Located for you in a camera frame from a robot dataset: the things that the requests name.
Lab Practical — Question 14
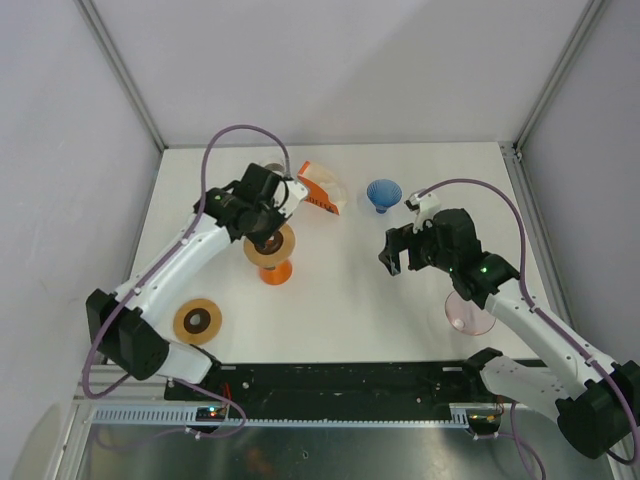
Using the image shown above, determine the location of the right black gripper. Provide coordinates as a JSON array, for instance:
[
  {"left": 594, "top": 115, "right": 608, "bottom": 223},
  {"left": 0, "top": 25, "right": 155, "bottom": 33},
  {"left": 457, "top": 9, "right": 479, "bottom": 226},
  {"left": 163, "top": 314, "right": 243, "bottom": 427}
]
[{"left": 378, "top": 217, "right": 457, "bottom": 276}]

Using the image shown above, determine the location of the wooden dripper stand ring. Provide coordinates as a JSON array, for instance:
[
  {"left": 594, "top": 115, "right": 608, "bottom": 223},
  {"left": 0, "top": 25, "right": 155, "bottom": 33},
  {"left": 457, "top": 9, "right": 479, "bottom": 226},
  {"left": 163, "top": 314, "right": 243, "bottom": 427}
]
[{"left": 243, "top": 223, "right": 297, "bottom": 269}]

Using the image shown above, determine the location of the blue glass dripper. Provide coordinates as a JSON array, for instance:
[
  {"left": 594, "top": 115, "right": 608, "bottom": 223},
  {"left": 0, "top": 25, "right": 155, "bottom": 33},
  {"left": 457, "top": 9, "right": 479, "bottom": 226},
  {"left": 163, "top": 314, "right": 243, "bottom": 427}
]
[{"left": 366, "top": 179, "right": 402, "bottom": 214}]

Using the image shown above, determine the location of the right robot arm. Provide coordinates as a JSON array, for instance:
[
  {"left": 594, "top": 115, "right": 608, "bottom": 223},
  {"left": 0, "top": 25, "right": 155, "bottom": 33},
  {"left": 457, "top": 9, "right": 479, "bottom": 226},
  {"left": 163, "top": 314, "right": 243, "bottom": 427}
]
[{"left": 379, "top": 209, "right": 639, "bottom": 459}]

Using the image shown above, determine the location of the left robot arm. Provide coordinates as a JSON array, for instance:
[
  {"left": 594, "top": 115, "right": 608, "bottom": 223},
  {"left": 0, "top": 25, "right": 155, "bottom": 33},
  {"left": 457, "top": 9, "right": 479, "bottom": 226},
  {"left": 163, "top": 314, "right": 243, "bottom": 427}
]
[{"left": 86, "top": 178, "right": 309, "bottom": 400}]

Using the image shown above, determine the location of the orange coffee filter box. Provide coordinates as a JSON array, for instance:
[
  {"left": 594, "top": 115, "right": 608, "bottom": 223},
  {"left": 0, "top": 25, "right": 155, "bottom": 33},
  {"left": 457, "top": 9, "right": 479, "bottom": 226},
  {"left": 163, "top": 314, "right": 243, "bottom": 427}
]
[{"left": 297, "top": 161, "right": 348, "bottom": 215}]

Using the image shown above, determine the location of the clear glass carafe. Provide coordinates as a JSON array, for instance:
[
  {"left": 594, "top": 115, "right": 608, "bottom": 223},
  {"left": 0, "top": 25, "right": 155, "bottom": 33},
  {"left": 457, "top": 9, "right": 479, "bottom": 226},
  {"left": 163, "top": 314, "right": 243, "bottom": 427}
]
[{"left": 261, "top": 161, "right": 290, "bottom": 177}]

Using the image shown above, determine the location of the orange glass carafe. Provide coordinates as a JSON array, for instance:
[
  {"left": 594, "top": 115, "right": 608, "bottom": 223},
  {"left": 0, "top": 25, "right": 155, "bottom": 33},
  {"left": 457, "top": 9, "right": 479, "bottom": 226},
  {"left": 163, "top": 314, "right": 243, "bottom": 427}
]
[{"left": 259, "top": 258, "right": 293, "bottom": 286}]

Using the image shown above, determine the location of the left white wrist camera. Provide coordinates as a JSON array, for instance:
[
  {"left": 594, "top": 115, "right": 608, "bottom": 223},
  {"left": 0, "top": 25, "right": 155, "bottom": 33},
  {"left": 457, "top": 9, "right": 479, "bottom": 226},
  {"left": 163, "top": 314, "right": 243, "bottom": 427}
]
[{"left": 274, "top": 178, "right": 309, "bottom": 219}]

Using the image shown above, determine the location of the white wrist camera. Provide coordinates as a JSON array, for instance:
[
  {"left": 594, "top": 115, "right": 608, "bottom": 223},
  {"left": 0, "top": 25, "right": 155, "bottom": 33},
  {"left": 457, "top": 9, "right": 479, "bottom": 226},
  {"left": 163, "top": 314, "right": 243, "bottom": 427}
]
[
  {"left": 405, "top": 192, "right": 441, "bottom": 234},
  {"left": 274, "top": 178, "right": 309, "bottom": 219}
]

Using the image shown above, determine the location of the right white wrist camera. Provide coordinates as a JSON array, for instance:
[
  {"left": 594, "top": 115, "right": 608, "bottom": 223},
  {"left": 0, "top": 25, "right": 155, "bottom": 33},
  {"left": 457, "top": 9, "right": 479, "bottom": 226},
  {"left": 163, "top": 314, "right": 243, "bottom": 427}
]
[{"left": 405, "top": 192, "right": 441, "bottom": 234}]

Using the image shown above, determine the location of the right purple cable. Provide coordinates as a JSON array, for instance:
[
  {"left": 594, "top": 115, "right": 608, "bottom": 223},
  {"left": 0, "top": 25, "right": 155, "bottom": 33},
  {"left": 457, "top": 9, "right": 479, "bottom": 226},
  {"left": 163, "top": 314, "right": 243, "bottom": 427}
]
[{"left": 417, "top": 178, "right": 634, "bottom": 480}]

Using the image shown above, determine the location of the purple cable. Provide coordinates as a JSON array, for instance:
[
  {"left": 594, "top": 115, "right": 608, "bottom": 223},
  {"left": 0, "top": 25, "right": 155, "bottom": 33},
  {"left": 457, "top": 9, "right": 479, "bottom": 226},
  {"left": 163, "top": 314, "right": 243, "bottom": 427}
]
[
  {"left": 417, "top": 178, "right": 634, "bottom": 480},
  {"left": 79, "top": 123, "right": 249, "bottom": 451}
]

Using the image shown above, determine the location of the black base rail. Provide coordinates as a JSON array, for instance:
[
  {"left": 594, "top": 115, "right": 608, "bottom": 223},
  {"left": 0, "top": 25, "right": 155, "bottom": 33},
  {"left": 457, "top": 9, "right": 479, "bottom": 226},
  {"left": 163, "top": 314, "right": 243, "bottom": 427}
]
[{"left": 163, "top": 359, "right": 546, "bottom": 422}]

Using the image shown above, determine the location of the aluminium frame post right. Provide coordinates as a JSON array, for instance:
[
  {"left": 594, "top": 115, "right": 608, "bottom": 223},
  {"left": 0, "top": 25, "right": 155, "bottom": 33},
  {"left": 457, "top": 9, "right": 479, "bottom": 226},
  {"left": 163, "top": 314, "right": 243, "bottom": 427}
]
[{"left": 512, "top": 0, "right": 611, "bottom": 160}]

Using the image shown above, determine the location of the aluminium frame post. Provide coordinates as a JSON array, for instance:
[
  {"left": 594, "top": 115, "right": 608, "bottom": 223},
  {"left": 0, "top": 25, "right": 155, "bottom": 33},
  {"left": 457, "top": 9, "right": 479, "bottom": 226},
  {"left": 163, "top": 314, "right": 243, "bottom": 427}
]
[
  {"left": 512, "top": 0, "right": 611, "bottom": 160},
  {"left": 73, "top": 0, "right": 167, "bottom": 152}
]

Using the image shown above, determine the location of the aluminium frame post left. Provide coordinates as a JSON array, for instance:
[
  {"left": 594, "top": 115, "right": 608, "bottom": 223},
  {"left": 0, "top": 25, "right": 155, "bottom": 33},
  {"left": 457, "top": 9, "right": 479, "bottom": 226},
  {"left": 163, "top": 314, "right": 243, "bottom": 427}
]
[{"left": 73, "top": 0, "right": 167, "bottom": 152}]

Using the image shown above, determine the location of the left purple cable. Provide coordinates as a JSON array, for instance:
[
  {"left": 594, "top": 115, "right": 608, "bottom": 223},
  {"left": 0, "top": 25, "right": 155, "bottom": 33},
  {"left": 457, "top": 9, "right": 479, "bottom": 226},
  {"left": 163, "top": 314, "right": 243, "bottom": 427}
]
[{"left": 79, "top": 123, "right": 249, "bottom": 451}]

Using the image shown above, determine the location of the white cable duct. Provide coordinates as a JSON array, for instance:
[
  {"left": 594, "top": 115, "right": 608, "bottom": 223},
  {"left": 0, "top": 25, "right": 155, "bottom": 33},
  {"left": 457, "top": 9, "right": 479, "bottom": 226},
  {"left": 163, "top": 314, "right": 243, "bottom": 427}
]
[{"left": 89, "top": 402, "right": 529, "bottom": 430}]

